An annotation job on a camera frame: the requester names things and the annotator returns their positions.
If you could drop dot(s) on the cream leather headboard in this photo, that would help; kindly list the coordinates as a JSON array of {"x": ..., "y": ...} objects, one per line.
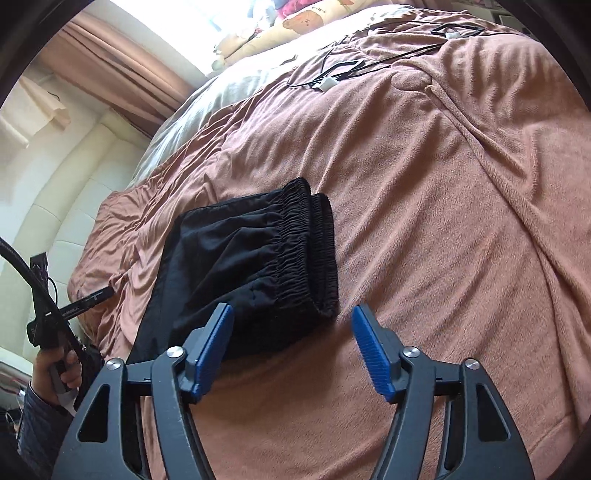
[{"x": 60, "y": 194}]

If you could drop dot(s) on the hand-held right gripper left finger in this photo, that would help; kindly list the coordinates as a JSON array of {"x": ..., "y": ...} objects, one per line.
[{"x": 214, "y": 350}]

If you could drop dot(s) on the brown fleece blanket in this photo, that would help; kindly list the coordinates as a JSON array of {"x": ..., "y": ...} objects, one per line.
[{"x": 438, "y": 207}]

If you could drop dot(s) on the person's left hand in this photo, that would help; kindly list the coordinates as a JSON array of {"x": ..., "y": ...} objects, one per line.
[{"x": 71, "y": 374}]

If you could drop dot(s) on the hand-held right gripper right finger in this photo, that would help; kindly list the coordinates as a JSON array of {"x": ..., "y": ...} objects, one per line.
[{"x": 374, "y": 355}]

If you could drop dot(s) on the beige hanging cloth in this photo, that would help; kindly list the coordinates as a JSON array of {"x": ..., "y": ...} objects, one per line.
[{"x": 32, "y": 110}]

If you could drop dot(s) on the pink plush cloth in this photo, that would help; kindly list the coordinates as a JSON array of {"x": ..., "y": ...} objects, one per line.
[{"x": 300, "y": 7}]

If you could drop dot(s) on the pinkish brown curtain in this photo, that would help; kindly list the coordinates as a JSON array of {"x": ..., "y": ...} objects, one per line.
[{"x": 115, "y": 55}]

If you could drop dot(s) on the black pants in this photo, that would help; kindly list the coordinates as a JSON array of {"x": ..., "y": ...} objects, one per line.
[{"x": 240, "y": 258}]

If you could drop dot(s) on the white bed sheet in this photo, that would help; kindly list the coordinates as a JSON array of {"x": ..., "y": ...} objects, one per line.
[{"x": 217, "y": 97}]

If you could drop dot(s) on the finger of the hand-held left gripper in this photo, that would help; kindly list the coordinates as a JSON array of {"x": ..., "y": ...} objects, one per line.
[{"x": 102, "y": 295}]

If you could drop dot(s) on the person's left forearm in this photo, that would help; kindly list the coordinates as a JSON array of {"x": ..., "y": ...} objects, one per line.
[{"x": 41, "y": 429}]

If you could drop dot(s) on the bear print pillow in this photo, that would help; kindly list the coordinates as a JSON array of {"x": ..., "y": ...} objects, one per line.
[{"x": 295, "y": 25}]

